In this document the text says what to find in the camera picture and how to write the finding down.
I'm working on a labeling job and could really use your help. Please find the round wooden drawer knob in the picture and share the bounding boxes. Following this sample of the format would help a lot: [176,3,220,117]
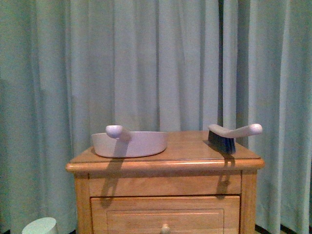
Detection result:
[160,223,171,234]

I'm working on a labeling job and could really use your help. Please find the beige plastic dustpan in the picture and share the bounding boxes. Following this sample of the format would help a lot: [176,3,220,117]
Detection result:
[91,125,168,158]

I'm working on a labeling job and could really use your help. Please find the beige hand brush black bristles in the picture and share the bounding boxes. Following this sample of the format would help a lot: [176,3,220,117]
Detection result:
[208,123,263,154]

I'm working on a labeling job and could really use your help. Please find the wooden nightstand drawer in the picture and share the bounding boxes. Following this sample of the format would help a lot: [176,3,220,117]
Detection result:
[91,196,240,234]

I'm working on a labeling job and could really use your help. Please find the wooden nightstand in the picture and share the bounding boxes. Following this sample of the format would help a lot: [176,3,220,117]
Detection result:
[66,131,265,234]

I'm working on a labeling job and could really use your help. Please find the pale green curtain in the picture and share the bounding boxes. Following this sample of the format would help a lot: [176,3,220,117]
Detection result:
[0,0,312,234]

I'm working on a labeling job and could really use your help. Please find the white cylindrical bin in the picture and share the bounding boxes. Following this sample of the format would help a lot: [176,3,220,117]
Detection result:
[22,217,58,234]

